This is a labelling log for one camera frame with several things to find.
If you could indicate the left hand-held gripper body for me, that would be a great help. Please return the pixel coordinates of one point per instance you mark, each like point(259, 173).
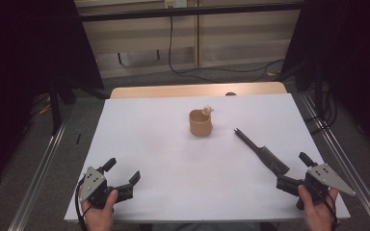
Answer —
point(92, 185)

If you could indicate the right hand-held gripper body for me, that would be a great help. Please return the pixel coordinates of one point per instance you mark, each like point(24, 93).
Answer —
point(321, 179)

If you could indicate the person's left hand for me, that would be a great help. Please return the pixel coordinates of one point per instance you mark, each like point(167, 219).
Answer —
point(99, 218)

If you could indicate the person's right hand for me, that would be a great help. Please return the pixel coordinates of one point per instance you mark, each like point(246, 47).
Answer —
point(316, 218)

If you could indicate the small black stick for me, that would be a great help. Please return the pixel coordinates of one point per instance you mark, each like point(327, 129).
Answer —
point(78, 138)

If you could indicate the black metal stand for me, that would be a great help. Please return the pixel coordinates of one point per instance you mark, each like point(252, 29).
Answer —
point(55, 112)
point(318, 93)

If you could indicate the small yellow item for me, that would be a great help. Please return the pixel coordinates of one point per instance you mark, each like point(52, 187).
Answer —
point(45, 109)

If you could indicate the tan cup with figurine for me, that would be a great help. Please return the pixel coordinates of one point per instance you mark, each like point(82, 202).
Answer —
point(200, 125)

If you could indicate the black curtain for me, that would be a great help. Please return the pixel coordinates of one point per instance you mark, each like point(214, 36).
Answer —
point(350, 48)
point(29, 64)

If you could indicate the black horizontal bar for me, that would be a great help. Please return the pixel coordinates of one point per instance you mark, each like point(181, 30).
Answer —
point(173, 13)

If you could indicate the aluminium floor rail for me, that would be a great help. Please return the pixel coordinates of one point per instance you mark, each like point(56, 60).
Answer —
point(350, 166)
point(37, 179)

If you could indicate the white wall outlet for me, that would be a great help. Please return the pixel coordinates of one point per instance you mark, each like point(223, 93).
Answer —
point(175, 3)

